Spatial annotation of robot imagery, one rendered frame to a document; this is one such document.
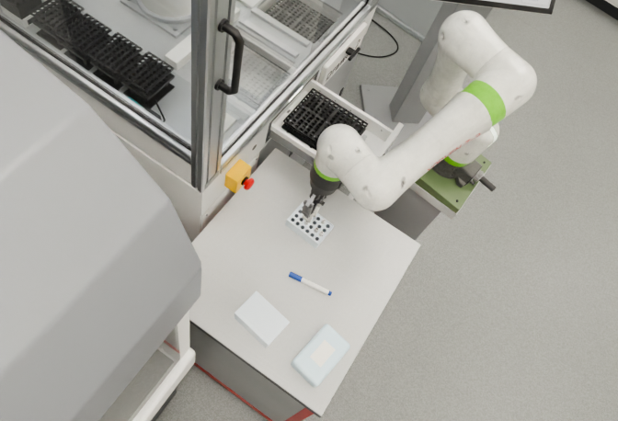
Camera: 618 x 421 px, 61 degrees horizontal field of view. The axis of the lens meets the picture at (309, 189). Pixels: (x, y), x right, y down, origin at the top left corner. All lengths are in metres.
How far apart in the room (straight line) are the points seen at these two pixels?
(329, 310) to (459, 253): 1.26
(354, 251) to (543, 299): 1.40
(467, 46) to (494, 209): 1.68
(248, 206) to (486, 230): 1.53
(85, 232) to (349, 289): 1.10
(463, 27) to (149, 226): 0.95
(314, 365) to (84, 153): 1.01
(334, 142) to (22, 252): 0.77
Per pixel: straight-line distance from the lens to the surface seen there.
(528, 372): 2.69
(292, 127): 1.66
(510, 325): 2.71
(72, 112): 0.62
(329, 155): 1.21
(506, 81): 1.32
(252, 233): 1.61
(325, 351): 1.49
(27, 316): 0.62
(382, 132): 1.77
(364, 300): 1.61
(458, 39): 1.36
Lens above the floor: 2.23
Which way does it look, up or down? 59 degrees down
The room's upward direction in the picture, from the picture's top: 22 degrees clockwise
